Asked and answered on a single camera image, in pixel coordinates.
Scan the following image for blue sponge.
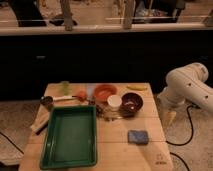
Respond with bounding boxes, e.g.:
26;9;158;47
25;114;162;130
128;130;149;145

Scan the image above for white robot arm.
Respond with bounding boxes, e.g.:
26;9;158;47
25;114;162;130
157;62;213;126

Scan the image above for green plastic tray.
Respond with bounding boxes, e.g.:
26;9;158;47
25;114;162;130
40;105;97;170

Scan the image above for dark purple bowl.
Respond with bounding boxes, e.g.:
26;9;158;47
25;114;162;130
121;92;143;113

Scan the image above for wooden table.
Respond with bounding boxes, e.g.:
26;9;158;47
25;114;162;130
18;83;174;171

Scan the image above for yellow banana toy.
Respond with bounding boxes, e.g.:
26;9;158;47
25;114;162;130
126;86;147;91

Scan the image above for white cup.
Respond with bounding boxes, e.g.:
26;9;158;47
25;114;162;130
107;95;122;111

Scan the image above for dark clutter utensils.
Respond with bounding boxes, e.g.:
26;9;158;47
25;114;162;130
96;105;133;122

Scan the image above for orange bowl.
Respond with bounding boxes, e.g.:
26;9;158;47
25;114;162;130
93;84;117;102

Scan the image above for green translucent cup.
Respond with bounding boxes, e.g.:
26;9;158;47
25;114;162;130
60;81;69;95

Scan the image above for metal measuring cup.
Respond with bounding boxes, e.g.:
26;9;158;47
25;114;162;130
40;96;53;111

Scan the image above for beige brush block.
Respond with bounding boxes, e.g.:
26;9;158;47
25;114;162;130
30;113;49;133

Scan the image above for white handled utensil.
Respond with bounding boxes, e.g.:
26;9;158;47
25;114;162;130
53;96;77;101

